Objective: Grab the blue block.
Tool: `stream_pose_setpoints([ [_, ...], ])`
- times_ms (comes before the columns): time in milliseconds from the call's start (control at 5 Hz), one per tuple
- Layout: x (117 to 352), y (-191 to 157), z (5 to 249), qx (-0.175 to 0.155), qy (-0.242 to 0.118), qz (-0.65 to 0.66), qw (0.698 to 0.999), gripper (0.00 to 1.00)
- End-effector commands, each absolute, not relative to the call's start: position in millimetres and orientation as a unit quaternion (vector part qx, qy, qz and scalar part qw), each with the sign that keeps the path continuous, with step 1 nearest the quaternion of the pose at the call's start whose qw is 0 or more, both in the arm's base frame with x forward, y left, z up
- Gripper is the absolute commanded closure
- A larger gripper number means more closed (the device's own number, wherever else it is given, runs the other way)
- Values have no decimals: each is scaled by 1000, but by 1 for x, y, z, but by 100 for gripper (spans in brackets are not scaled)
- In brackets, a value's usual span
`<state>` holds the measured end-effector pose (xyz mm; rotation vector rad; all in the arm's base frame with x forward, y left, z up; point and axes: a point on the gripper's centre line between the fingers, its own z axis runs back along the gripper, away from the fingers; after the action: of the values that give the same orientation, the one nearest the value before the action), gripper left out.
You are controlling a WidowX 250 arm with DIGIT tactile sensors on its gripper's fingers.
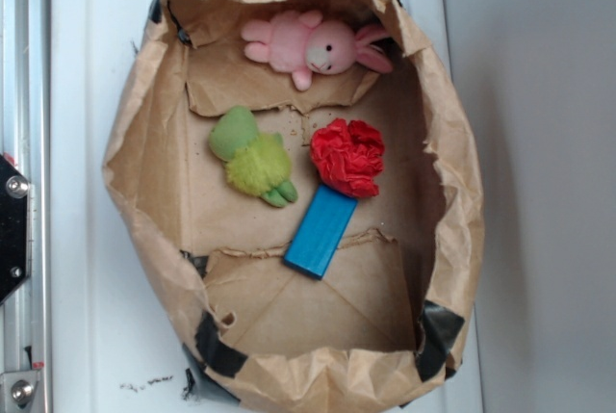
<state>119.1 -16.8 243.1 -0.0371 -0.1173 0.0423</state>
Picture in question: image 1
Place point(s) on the blue wooden block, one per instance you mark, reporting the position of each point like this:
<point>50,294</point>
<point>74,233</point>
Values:
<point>320,232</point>

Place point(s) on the red crumpled paper ball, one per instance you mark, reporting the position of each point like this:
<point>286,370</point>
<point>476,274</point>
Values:
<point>348,157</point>

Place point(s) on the green plush toy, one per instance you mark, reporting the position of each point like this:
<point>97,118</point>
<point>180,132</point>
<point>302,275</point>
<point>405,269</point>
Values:
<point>255,163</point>

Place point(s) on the pink plush bunny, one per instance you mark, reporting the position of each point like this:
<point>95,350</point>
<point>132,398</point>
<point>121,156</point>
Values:
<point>303,44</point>

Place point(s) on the brown paper bag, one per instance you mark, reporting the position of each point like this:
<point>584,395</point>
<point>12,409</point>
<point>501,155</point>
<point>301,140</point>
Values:
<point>389,321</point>

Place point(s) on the black metal bracket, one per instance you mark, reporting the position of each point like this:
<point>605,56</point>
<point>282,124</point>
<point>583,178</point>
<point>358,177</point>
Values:
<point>15,236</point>

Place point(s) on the aluminium frame rail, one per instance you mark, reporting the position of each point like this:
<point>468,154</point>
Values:
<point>25,102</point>

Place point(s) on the silver corner bracket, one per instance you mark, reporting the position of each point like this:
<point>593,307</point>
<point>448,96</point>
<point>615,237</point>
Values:
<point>18,391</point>

